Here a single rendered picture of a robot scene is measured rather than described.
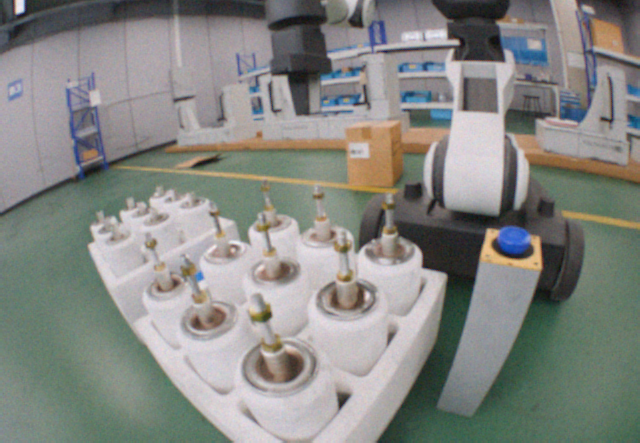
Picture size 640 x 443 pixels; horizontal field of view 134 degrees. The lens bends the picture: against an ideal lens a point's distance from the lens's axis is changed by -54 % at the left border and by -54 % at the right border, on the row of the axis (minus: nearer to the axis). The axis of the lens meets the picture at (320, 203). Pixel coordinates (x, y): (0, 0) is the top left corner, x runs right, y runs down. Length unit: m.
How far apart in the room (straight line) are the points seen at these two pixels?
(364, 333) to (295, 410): 0.12
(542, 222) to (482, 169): 0.25
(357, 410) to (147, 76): 7.02
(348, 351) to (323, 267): 0.17
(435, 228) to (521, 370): 0.38
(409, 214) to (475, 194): 0.24
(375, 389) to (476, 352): 0.14
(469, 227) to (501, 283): 0.36
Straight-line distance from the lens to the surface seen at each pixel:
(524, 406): 0.58
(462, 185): 0.50
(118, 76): 6.88
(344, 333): 0.32
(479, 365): 0.41
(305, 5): 0.41
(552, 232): 0.68
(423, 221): 0.68
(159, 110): 7.06
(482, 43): 0.74
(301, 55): 0.38
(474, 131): 0.54
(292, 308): 0.39
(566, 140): 2.23
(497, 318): 0.35
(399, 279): 0.40
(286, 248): 0.53
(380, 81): 2.42
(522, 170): 0.51
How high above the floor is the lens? 0.47
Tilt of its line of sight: 21 degrees down
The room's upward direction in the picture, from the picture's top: 7 degrees counter-clockwise
